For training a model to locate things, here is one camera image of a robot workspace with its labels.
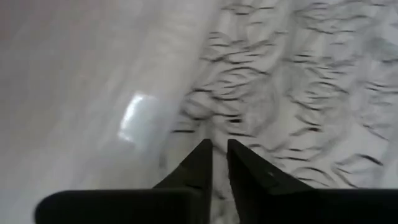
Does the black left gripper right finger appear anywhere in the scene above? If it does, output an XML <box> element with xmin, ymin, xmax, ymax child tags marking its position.
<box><xmin>227</xmin><ymin>139</ymin><xmax>398</xmax><ymax>224</ymax></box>

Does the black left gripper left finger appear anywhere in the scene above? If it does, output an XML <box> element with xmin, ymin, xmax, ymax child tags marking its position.
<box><xmin>34</xmin><ymin>139</ymin><xmax>213</xmax><ymax>224</ymax></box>

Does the white leaf-print garment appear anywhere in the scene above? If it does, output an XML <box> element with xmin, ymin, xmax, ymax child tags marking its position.
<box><xmin>158</xmin><ymin>0</ymin><xmax>398</xmax><ymax>224</ymax></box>

